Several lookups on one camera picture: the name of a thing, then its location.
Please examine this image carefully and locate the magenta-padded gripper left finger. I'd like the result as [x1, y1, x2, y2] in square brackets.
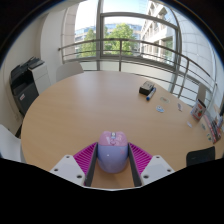
[49, 142, 99, 187]

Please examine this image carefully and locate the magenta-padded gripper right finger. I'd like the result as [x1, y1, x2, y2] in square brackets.
[127, 142, 176, 187]

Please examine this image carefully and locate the pink and lilac computer mouse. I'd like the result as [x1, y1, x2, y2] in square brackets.
[96, 130, 129, 174]

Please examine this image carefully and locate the white chair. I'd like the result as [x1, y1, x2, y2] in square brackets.
[0, 123, 26, 164]
[55, 61, 85, 83]
[196, 83, 208, 103]

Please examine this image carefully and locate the red and black magazine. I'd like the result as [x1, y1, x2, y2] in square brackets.
[203, 114, 224, 145]

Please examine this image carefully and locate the blue and white marker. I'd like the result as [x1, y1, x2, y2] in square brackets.
[145, 87, 157, 102]

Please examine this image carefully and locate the black whiteboard eraser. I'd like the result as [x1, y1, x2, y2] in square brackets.
[138, 80, 156, 96]

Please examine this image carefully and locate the black and white office printer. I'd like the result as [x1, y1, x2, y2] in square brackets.
[9, 56, 52, 116]

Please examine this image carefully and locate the grey metal railing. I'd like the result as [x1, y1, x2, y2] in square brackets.
[58, 38, 218, 108]

